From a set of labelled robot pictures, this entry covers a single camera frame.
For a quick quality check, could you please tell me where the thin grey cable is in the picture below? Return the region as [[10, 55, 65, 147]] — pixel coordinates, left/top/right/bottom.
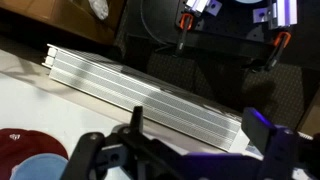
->
[[139, 0, 175, 48]]

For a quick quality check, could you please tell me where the light blue cap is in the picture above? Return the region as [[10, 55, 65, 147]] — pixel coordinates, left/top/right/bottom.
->
[[9, 153, 70, 180]]

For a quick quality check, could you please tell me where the aluminium profile bracket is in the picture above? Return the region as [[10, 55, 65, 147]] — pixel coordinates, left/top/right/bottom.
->
[[252, 0, 299, 28], [184, 0, 223, 18]]

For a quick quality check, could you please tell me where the orange and black clamp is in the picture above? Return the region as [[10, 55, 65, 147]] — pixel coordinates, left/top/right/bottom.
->
[[262, 31, 292, 72], [175, 12, 195, 58]]

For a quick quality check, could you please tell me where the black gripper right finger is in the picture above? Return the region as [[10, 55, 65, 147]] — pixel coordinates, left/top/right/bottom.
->
[[241, 107, 320, 180]]

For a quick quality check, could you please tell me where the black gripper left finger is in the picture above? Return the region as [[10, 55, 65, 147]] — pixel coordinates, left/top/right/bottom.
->
[[60, 105, 158, 180]]

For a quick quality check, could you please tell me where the brown cardboard box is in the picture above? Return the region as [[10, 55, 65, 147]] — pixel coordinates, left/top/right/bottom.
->
[[0, 0, 126, 46]]

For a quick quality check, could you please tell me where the maroon cap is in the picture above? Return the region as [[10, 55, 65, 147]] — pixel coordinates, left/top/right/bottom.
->
[[0, 127, 70, 180]]

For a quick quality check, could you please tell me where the black base board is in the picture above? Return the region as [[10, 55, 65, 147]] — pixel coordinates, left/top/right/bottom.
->
[[125, 0, 320, 62]]

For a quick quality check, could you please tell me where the grey crumpled plastic bag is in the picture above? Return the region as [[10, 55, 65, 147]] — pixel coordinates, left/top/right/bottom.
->
[[87, 0, 110, 21]]

